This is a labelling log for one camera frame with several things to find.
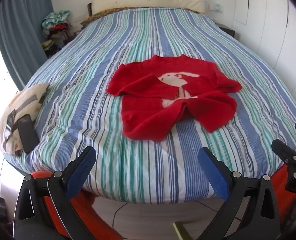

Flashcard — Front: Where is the yellow patterned pillow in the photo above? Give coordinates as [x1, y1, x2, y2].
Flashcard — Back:
[80, 6, 183, 27]

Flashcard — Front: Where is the beige patterned pillow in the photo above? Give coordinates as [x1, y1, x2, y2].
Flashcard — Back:
[0, 83, 50, 157]

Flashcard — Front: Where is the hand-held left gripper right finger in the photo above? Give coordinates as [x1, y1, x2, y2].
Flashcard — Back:
[198, 147, 281, 240]

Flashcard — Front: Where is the striped blue green bedspread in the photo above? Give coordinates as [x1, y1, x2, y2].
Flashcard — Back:
[3, 7, 296, 204]

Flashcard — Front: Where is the dark nightstand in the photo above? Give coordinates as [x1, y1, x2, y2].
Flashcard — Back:
[217, 23, 236, 38]

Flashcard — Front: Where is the green flat object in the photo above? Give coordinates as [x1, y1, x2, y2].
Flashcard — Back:
[172, 221, 192, 240]

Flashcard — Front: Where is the red sweater with white print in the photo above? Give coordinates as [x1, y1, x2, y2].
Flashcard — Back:
[106, 54, 243, 140]

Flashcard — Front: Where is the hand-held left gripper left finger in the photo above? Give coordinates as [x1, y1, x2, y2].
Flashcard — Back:
[13, 146, 97, 240]

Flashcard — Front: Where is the orange fleece cloth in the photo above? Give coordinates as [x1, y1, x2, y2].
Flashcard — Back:
[29, 159, 296, 240]

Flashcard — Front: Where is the pile of colourful clothes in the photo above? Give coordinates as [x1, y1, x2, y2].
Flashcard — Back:
[41, 10, 76, 58]

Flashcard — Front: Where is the white wardrobe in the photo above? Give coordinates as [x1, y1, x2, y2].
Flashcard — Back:
[234, 0, 296, 105]

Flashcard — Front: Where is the white wall socket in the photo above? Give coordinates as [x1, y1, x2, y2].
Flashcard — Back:
[208, 3, 224, 12]

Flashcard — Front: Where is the blue curtain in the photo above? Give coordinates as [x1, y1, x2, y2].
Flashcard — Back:
[0, 0, 55, 90]

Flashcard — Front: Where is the black smartphone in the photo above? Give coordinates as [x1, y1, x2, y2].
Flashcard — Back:
[17, 114, 40, 154]

